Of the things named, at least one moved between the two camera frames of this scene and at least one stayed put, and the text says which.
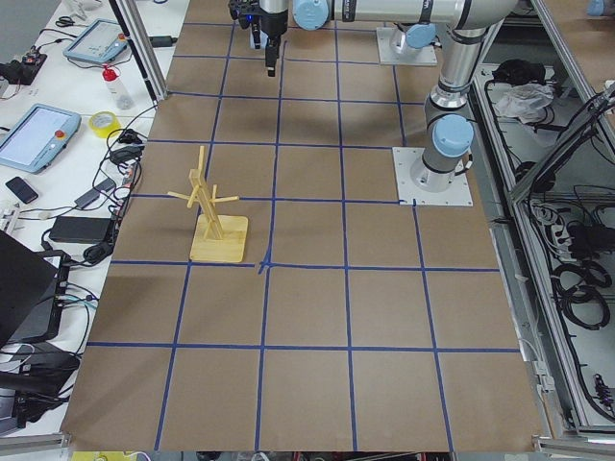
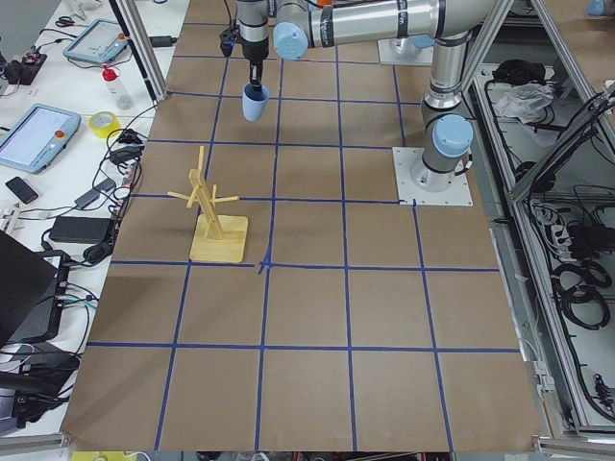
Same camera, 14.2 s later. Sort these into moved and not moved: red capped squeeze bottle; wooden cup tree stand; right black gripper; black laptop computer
Moved: right black gripper
Not moved: red capped squeeze bottle; wooden cup tree stand; black laptop computer
